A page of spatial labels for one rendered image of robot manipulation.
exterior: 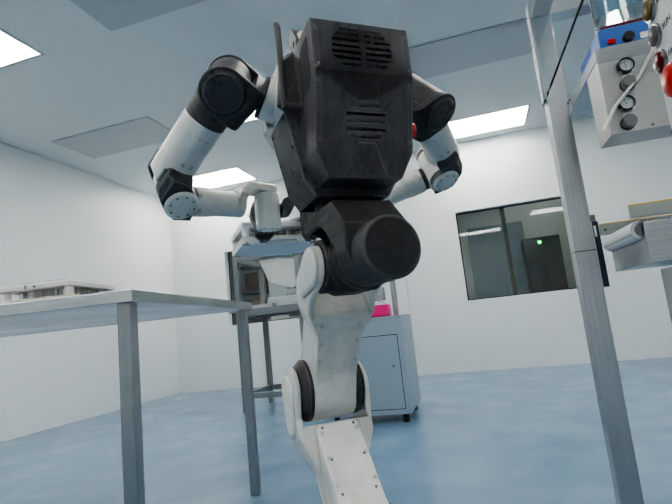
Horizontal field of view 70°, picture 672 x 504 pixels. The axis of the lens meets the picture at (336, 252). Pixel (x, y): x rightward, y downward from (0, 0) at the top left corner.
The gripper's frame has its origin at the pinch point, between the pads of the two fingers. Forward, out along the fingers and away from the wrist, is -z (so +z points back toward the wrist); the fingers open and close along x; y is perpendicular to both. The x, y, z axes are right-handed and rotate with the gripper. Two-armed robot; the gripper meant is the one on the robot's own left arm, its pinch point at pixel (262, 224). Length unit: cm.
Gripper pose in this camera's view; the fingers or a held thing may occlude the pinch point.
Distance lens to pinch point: 152.1
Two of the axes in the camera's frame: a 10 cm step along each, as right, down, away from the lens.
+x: 1.0, 9.9, -1.3
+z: 2.0, -1.5, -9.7
